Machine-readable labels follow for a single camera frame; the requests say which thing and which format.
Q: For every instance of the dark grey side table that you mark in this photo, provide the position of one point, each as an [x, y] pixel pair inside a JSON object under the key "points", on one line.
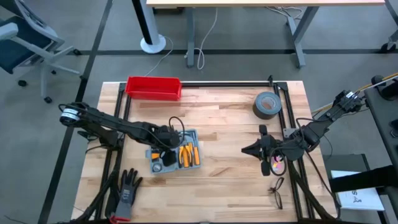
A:
{"points": [[382, 124]]}

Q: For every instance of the black grey work glove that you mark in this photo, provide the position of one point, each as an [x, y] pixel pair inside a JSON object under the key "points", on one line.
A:
{"points": [[127, 193]]}

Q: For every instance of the blue office chair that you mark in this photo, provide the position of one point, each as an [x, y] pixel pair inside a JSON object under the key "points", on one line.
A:
{"points": [[18, 53]]}

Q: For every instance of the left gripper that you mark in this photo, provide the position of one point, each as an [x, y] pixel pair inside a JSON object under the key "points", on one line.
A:
{"points": [[169, 158]]}

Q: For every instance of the black-framed eyeglasses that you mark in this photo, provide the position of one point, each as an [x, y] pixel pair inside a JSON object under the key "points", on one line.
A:
{"points": [[273, 189]]}

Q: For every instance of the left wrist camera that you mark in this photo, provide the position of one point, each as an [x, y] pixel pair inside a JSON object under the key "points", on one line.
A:
{"points": [[174, 138]]}

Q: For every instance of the grey corner bracket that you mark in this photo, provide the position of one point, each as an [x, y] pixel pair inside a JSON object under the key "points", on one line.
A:
{"points": [[288, 132]]}

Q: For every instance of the red plastic bin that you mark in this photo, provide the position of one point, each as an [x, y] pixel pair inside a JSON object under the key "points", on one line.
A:
{"points": [[154, 90]]}

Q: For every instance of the grey plastic tool case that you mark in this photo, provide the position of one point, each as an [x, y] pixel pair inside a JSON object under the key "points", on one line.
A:
{"points": [[172, 168]]}

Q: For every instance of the grey metal desk leg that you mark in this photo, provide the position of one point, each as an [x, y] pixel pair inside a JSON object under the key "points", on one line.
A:
{"points": [[191, 37], [299, 40]]}

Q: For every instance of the black table clamp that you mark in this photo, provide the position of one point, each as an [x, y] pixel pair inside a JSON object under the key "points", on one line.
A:
{"points": [[87, 134]]}

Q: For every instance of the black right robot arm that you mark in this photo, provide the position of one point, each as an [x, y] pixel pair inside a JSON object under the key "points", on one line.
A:
{"points": [[317, 130]]}

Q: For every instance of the white paper sheet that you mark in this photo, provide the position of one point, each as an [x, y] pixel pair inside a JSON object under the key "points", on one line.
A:
{"points": [[360, 199]]}

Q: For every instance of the black beam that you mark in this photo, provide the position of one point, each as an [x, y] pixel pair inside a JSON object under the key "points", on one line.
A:
{"points": [[357, 182]]}

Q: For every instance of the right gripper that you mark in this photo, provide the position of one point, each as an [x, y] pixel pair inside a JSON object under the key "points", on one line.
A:
{"points": [[272, 149]]}

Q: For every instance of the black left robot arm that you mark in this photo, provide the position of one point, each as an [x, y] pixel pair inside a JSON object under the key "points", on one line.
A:
{"points": [[124, 127]]}

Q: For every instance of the black round device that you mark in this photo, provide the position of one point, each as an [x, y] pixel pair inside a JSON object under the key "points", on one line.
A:
{"points": [[388, 90]]}

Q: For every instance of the yellow and white rod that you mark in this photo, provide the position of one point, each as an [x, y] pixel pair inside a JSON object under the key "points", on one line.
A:
{"points": [[379, 82]]}

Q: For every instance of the light wooden desk top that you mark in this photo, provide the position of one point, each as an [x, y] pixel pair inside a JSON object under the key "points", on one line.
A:
{"points": [[248, 3]]}

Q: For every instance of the grey duct tape roll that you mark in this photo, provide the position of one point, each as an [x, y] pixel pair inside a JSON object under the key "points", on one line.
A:
{"points": [[257, 107]]}

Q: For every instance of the pole with white round base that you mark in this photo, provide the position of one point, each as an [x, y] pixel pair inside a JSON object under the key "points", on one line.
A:
{"points": [[153, 43]]}

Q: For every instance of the grey leg with black caster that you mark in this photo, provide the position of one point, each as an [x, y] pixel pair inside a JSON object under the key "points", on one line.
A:
{"points": [[388, 46]]}

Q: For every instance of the pink white plastic tool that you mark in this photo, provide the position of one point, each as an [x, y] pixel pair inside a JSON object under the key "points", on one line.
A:
{"points": [[277, 162]]}

